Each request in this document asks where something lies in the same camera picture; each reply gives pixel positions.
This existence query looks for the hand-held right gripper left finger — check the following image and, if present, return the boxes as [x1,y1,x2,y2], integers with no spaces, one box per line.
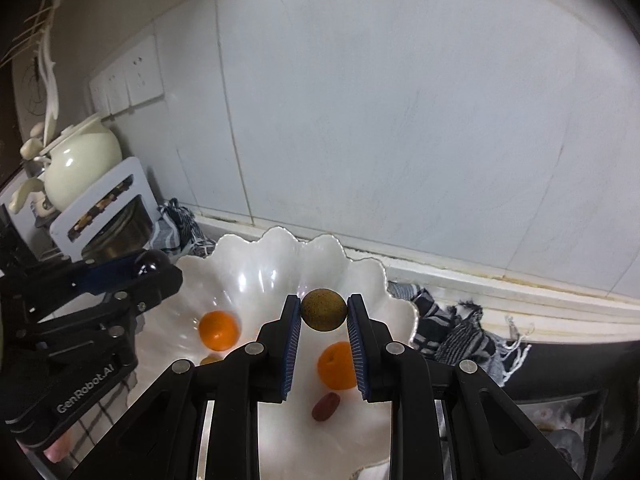
[65,294,303,480]

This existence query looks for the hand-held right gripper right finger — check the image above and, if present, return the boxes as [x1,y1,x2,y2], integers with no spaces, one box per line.
[346,294,583,480]

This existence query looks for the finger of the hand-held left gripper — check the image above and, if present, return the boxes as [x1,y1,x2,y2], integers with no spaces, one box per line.
[30,255,146,307]
[107,266,184,318]

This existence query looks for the orange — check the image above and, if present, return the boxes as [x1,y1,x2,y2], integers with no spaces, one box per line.
[317,341,359,391]
[198,310,242,352]

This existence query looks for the red jujube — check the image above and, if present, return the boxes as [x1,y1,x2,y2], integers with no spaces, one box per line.
[312,393,342,422]

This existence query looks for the white scalloped bowl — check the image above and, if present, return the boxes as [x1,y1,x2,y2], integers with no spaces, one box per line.
[127,226,420,480]

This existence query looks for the person's left hand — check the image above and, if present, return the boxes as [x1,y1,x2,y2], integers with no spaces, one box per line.
[42,430,74,464]

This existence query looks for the glass jar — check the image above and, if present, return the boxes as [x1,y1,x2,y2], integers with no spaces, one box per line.
[82,197,153,261]

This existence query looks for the grey checked kitchen cloth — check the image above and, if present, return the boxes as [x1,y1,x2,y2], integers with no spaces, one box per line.
[65,197,531,480]

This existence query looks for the white metal rack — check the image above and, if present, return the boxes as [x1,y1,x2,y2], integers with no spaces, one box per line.
[49,156,162,261]

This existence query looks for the cream ceramic teapot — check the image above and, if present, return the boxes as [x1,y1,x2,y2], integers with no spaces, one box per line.
[42,112,123,211]

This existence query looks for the white enamel pot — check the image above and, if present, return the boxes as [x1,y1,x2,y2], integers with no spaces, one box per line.
[9,122,56,218]

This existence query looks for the white spoon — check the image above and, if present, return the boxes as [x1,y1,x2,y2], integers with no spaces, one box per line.
[41,30,63,147]

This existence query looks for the black glass gas hob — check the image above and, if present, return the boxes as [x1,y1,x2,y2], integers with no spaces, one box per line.
[500,340,640,480]

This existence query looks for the white wall socket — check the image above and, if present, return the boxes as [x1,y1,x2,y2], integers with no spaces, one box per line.
[90,72,113,116]
[107,60,133,111]
[125,35,164,106]

